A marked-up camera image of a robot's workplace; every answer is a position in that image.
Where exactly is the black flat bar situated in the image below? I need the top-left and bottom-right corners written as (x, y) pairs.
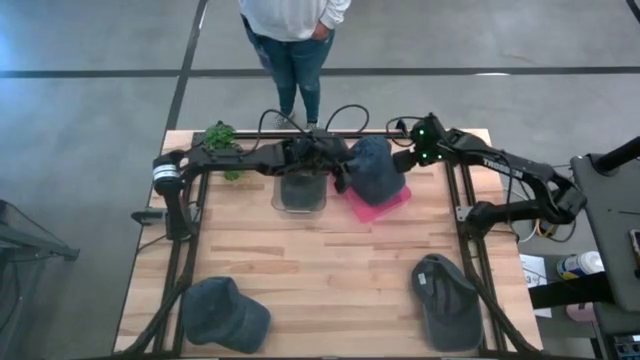
top-left (528, 272), bottom-right (616, 310)

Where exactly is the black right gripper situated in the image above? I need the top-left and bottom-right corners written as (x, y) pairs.
top-left (392, 113), bottom-right (454, 174)

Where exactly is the olive green cap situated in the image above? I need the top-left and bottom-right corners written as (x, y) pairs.
top-left (279, 172), bottom-right (327, 211)

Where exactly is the green potted plant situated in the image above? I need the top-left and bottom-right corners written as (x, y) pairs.
top-left (202, 121), bottom-right (244, 182)

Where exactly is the black right camera cable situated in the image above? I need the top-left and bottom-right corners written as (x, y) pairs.
top-left (385, 116), bottom-right (419, 147)

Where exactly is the pink plastic bin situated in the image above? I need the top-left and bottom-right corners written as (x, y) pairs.
top-left (342, 182), bottom-right (413, 225)

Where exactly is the clear plastic bin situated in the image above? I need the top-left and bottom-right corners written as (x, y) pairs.
top-left (270, 169), bottom-right (330, 215)

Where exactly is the black pole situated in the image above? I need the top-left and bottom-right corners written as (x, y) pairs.
top-left (593, 135), bottom-right (640, 175)

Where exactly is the black wire frame cart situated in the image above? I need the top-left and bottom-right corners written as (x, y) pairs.
top-left (0, 198), bottom-right (81, 360)

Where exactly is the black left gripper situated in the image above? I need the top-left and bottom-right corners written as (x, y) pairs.
top-left (284, 133), bottom-right (354, 195)

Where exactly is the pink container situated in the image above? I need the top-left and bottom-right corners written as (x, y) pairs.
top-left (565, 301), bottom-right (599, 323)

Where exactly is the black camera cable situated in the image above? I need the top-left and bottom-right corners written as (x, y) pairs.
top-left (255, 103), bottom-right (371, 154)
top-left (385, 116), bottom-right (419, 147)

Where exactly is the dark grey cap white label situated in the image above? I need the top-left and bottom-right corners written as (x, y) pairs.
top-left (409, 253), bottom-right (485, 353)

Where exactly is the person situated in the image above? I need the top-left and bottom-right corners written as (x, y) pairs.
top-left (238, 0), bottom-right (353, 132)

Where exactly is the grey equipment cart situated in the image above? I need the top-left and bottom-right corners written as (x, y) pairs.
top-left (570, 152), bottom-right (640, 314)

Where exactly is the black electronics box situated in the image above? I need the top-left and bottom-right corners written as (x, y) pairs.
top-left (610, 332), bottom-right (640, 360)

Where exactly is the black left camera cable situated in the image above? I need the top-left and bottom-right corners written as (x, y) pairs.
top-left (255, 103), bottom-right (371, 154)

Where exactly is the white paper sheet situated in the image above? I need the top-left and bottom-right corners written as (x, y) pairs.
top-left (519, 253), bottom-right (554, 320)

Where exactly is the black aluminium table frame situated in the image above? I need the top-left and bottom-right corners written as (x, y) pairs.
top-left (113, 128), bottom-right (545, 359)

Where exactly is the white canister blue label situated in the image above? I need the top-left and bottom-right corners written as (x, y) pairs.
top-left (556, 251), bottom-right (606, 281)

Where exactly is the dark blue cap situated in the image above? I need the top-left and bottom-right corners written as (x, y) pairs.
top-left (180, 276), bottom-right (273, 355)

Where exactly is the black switch box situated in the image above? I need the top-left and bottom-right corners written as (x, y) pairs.
top-left (130, 209), bottom-right (167, 226)

